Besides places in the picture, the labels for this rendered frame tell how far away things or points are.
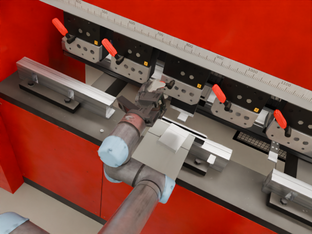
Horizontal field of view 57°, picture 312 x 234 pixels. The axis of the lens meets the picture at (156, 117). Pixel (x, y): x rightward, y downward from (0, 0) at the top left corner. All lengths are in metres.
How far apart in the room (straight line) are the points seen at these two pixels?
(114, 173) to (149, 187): 0.13
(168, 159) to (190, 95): 0.25
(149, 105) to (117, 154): 0.21
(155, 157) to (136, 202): 0.39
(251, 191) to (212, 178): 0.17
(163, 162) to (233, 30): 0.51
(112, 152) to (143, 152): 0.34
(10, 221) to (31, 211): 1.51
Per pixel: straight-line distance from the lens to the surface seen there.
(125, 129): 0.78
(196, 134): 1.19
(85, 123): 1.30
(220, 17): 0.84
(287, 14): 0.82
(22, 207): 2.11
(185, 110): 1.10
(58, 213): 2.05
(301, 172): 1.46
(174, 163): 1.07
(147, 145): 1.09
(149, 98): 0.87
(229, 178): 1.26
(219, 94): 0.92
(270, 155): 1.25
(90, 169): 1.48
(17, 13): 1.49
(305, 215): 1.30
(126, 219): 0.66
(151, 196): 0.75
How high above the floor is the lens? 1.86
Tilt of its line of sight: 47 degrees down
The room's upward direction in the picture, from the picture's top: 14 degrees clockwise
